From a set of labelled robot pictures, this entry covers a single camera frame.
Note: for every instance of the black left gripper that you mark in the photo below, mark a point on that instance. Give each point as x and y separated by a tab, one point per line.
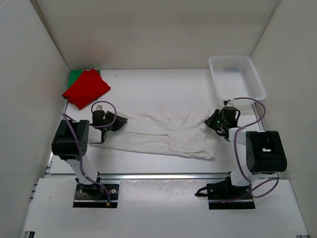
119	122

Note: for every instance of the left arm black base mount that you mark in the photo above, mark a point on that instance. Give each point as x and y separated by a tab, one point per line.
94	196

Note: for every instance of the green t shirt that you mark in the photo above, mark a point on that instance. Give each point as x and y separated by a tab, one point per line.
71	79

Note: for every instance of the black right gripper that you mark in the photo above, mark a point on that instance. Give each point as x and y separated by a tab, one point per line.
211	122

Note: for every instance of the red t shirt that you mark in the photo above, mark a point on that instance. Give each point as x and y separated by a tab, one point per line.
85	89

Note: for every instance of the white cloth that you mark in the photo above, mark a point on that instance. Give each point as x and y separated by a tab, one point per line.
182	135

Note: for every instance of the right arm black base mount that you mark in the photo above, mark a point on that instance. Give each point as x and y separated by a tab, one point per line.
224	196

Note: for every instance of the white plastic basket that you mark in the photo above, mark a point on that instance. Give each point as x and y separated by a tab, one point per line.
235	76

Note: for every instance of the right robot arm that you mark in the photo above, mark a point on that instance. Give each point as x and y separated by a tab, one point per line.
258	153

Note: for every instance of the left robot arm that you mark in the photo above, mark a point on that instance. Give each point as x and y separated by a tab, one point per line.
72	138

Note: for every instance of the aluminium table edge rail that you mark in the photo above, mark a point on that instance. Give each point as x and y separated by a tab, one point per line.
164	176

